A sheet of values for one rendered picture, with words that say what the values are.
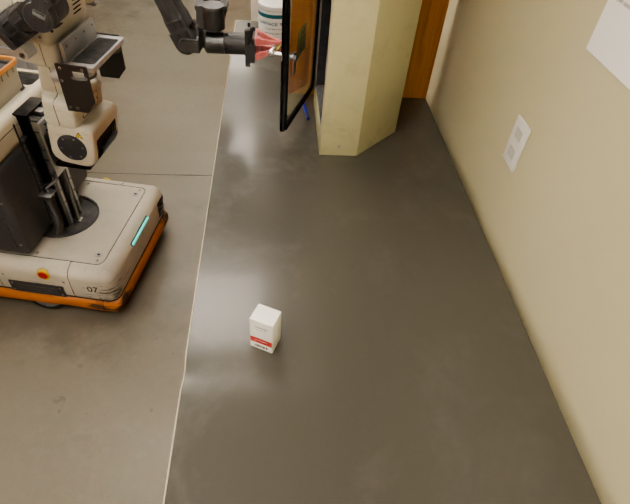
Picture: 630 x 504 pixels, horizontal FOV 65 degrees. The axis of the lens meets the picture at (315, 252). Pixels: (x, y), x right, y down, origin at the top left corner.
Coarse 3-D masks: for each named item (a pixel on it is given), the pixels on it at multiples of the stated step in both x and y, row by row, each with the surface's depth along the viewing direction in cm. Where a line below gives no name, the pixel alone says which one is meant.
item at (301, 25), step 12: (300, 0) 128; (312, 0) 138; (300, 12) 131; (312, 12) 141; (300, 24) 133; (312, 24) 144; (300, 36) 136; (312, 36) 148; (300, 48) 139; (312, 48) 151; (300, 60) 142; (312, 60) 154; (288, 72) 134; (300, 72) 145; (288, 84) 137; (300, 84) 148; (288, 96) 140; (300, 96) 152; (288, 108) 143
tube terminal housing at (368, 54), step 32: (352, 0) 116; (384, 0) 118; (416, 0) 128; (352, 32) 121; (384, 32) 125; (352, 64) 127; (384, 64) 133; (352, 96) 133; (384, 96) 141; (320, 128) 143; (352, 128) 140; (384, 128) 151
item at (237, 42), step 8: (248, 24) 133; (232, 32) 133; (240, 32) 133; (248, 32) 131; (232, 40) 132; (240, 40) 132; (248, 40) 132; (224, 48) 134; (232, 48) 133; (240, 48) 133; (248, 64) 137
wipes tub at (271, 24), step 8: (264, 0) 191; (272, 0) 192; (280, 0) 193; (264, 8) 188; (272, 8) 187; (280, 8) 188; (264, 16) 190; (272, 16) 189; (280, 16) 190; (264, 24) 193; (272, 24) 191; (280, 24) 192; (272, 32) 194; (280, 32) 194
